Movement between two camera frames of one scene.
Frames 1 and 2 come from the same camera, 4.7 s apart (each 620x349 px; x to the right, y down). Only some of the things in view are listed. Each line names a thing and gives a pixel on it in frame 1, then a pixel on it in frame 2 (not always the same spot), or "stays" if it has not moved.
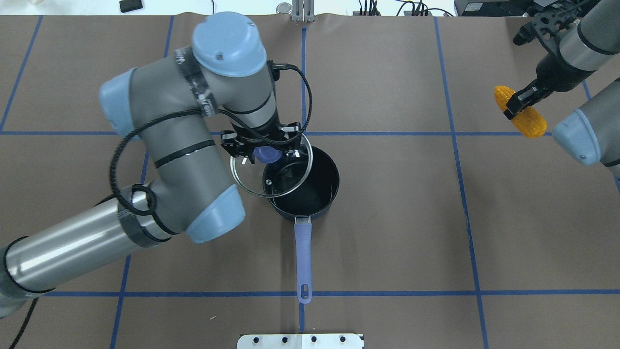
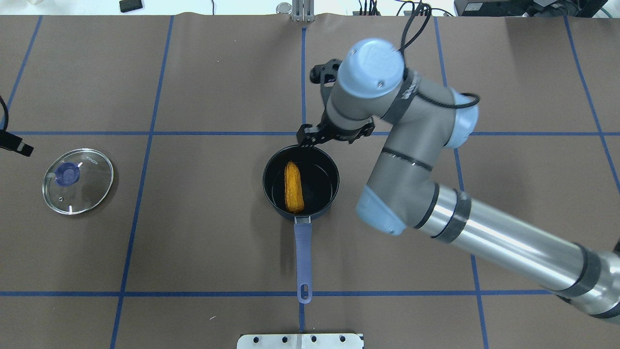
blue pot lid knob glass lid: (272, 173) to (77, 182)
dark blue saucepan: (303, 187) stays
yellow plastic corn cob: (530, 121) to (294, 195)
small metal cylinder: (284, 7) stays
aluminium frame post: (303, 10) stays
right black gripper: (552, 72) to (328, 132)
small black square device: (126, 6) stays
